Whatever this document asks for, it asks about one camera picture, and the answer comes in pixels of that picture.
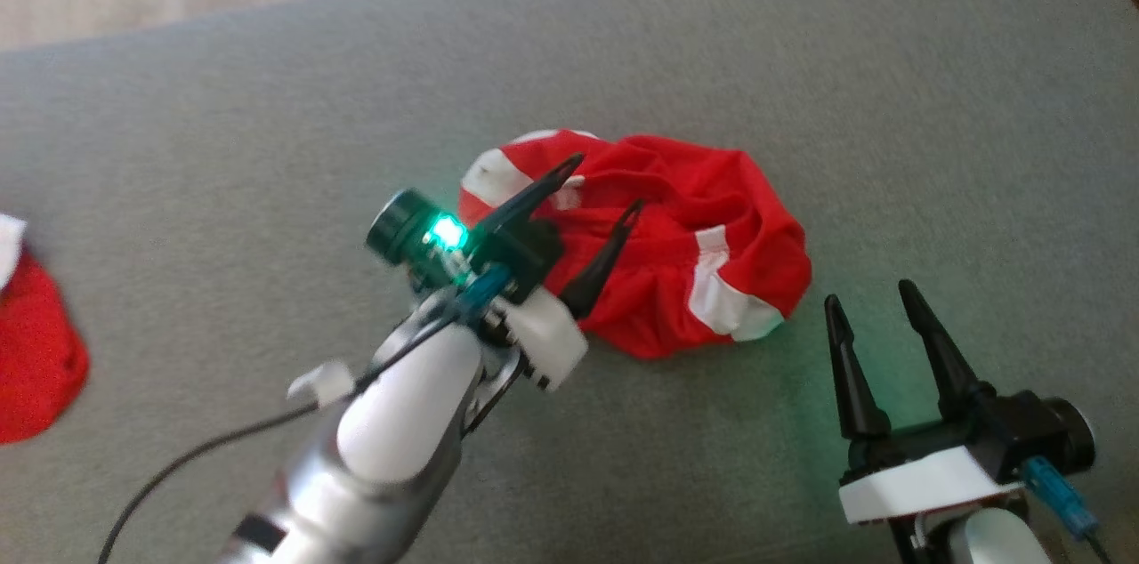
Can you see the folded red garment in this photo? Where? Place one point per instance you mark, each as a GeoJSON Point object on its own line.
{"type": "Point", "coordinates": [36, 350]}

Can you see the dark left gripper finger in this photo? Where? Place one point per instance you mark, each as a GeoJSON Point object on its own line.
{"type": "Point", "coordinates": [538, 199]}
{"type": "Point", "coordinates": [601, 275]}

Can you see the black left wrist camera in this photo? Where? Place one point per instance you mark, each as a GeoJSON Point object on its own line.
{"type": "Point", "coordinates": [405, 230]}

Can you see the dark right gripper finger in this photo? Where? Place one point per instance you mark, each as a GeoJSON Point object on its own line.
{"type": "Point", "coordinates": [948, 368]}
{"type": "Point", "coordinates": [854, 386]}

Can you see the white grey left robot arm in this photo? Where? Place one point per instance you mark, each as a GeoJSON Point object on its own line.
{"type": "Point", "coordinates": [391, 431]}

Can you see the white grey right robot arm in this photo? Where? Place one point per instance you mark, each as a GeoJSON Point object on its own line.
{"type": "Point", "coordinates": [988, 542]}

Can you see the red white striped garment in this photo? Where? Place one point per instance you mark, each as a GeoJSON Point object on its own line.
{"type": "Point", "coordinates": [685, 217]}

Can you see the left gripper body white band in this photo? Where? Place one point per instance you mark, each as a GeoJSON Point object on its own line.
{"type": "Point", "coordinates": [547, 337]}

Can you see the grey fabric sofa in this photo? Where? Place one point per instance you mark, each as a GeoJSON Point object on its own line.
{"type": "Point", "coordinates": [222, 146]}

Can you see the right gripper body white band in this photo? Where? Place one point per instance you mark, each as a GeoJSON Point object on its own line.
{"type": "Point", "coordinates": [925, 475]}

